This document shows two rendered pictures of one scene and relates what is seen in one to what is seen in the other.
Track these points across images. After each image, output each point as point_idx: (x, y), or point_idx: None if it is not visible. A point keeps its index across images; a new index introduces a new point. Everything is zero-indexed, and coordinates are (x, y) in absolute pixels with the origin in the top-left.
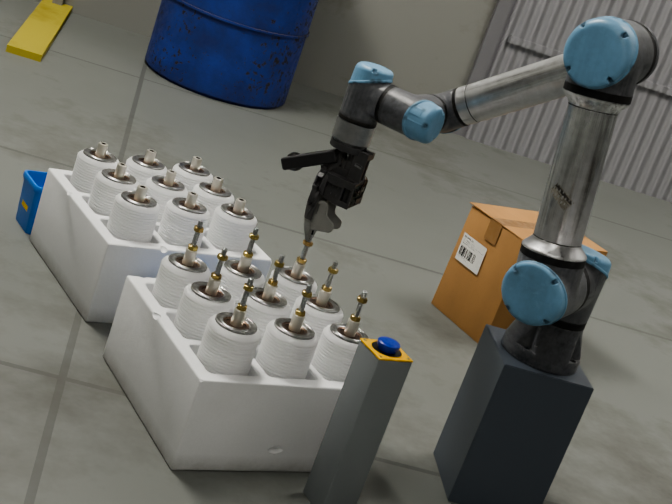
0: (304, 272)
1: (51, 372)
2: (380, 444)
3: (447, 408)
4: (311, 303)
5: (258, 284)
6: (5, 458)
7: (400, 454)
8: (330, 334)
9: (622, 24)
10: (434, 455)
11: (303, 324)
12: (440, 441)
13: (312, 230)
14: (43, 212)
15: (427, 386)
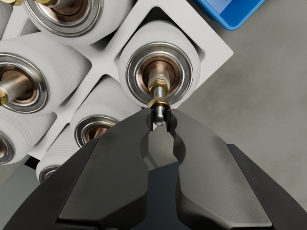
0: (187, 81)
1: None
2: (159, 137)
3: (254, 153)
4: (81, 132)
5: (62, 43)
6: None
7: (158, 148)
8: (38, 169)
9: None
10: (176, 162)
11: (9, 147)
12: (176, 170)
13: (167, 126)
14: None
15: (282, 136)
